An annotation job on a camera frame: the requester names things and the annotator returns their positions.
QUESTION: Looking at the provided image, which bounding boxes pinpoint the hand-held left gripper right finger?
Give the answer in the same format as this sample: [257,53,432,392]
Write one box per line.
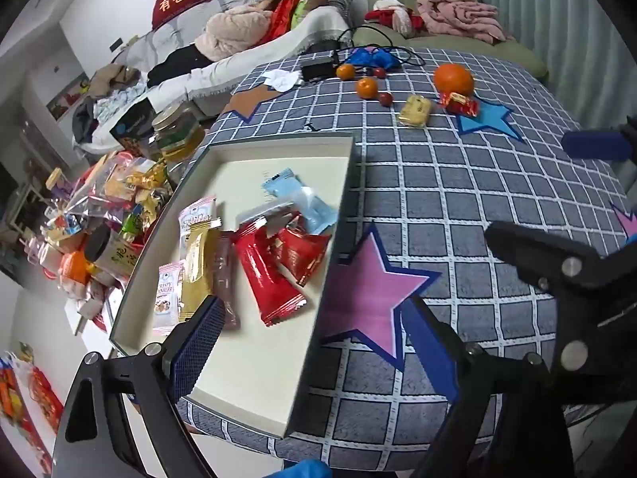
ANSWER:
[401,296,565,478]

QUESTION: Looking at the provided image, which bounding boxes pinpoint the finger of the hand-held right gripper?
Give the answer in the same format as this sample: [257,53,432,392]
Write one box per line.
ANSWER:
[485,221,637,399]
[561,114,637,163]

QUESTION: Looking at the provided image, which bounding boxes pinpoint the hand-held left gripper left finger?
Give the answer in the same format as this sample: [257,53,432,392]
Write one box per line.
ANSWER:
[52,295,227,478]

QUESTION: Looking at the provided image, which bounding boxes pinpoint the pink white cookie packet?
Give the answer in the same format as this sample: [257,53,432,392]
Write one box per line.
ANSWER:
[152,260,186,337]
[178,195,220,260]

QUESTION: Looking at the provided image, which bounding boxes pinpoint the shallow white cardboard tray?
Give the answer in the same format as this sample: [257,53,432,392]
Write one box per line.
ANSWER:
[109,132,356,440]

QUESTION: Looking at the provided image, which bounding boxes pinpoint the gold snack packet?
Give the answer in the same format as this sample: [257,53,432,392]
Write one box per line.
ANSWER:
[178,226,222,323]

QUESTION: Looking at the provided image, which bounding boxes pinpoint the mauve long snack packet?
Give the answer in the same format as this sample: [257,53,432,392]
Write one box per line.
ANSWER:
[211,230,243,330]

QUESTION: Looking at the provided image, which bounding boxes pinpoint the long red snack packet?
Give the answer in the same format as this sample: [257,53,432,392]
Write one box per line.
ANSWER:
[233,219,307,328]

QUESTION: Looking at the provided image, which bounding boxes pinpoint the square red snack packet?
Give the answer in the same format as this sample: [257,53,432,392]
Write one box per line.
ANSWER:
[271,212,333,287]

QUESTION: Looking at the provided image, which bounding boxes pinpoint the small red candy packet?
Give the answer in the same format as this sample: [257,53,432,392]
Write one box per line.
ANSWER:
[438,91,481,118]

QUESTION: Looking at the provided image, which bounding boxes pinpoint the clear plastic snack packet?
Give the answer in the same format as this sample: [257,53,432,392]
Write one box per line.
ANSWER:
[235,198,299,235]

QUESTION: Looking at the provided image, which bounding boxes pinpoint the light blue snack packet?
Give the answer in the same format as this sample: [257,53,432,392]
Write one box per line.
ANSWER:
[261,168,340,236]

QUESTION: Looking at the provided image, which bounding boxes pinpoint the clear zip bag of snacks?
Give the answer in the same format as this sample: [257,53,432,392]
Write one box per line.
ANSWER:
[64,152,172,220]

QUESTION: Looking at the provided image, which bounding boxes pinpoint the person's left hand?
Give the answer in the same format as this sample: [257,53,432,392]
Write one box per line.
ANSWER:
[283,459,333,478]

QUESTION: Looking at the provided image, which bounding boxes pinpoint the grey checked tablecloth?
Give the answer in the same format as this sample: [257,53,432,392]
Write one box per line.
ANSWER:
[176,47,637,471]

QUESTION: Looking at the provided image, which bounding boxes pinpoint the black lidded snack jar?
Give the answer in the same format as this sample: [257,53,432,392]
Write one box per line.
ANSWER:
[84,224,137,284]

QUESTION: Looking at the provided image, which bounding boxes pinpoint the pale green curtain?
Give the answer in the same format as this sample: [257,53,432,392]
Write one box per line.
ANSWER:
[465,0,637,130]

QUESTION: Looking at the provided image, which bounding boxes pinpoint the green snack packet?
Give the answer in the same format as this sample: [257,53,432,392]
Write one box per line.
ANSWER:
[122,209,150,237]

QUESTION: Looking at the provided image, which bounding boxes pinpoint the orange snack packet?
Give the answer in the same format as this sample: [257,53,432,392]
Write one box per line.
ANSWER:
[60,250,93,284]

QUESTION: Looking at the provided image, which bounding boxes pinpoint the large orange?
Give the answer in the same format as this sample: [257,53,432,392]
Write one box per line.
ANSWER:
[433,62,475,98]

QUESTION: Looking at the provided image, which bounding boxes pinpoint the red packages on floor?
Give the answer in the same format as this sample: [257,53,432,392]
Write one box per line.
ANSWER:
[0,353,65,434]

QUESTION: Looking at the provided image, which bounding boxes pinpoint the yellow biscuit packet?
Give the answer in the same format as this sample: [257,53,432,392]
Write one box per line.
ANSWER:
[397,94,433,127]

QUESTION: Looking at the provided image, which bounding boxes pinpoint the pink blanket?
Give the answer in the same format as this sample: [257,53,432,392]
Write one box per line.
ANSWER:
[415,0,516,45]

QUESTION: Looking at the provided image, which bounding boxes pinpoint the glass jar with gold lid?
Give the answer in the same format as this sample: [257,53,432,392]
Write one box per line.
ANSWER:
[150,104,207,160]

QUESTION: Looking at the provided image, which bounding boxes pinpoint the dark blue printed box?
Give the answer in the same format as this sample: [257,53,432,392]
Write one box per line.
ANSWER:
[109,98,157,153]

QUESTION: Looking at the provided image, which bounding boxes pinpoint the red white plush toy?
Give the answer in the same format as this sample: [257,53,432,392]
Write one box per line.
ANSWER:
[363,0,426,38]

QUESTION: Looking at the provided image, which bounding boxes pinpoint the blue crumpled bag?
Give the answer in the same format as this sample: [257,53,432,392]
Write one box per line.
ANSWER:
[343,46,403,71]

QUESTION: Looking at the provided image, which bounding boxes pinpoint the crumpled white tissue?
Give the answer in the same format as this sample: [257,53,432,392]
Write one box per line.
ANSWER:
[261,69,304,93]

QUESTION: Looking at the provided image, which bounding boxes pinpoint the pile of mixed clothes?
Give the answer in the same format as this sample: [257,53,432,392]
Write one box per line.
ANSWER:
[72,62,150,145]

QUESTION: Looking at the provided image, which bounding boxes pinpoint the black garment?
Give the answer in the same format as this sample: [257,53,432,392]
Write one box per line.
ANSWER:
[147,45,215,88]

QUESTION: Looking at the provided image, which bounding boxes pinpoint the black power adapter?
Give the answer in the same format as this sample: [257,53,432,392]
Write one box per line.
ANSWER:
[300,57,339,82]

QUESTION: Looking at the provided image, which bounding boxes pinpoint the cream fringed sofa throw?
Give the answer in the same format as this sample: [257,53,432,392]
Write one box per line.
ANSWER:
[144,7,352,110]

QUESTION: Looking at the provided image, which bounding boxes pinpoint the grey sofa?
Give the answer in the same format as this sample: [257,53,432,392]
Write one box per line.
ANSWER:
[72,0,349,145]

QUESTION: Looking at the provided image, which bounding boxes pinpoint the beige fluffy garment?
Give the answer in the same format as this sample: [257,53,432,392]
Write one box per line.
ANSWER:
[194,0,279,61]

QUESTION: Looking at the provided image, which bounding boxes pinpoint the red garment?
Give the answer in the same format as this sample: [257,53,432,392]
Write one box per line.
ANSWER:
[269,0,304,43]

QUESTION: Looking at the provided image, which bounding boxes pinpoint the black cable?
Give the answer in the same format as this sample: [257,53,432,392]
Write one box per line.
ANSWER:
[333,25,426,68]

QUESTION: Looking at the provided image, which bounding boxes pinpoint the wall poster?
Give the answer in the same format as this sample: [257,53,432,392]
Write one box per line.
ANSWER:
[46,74,90,120]

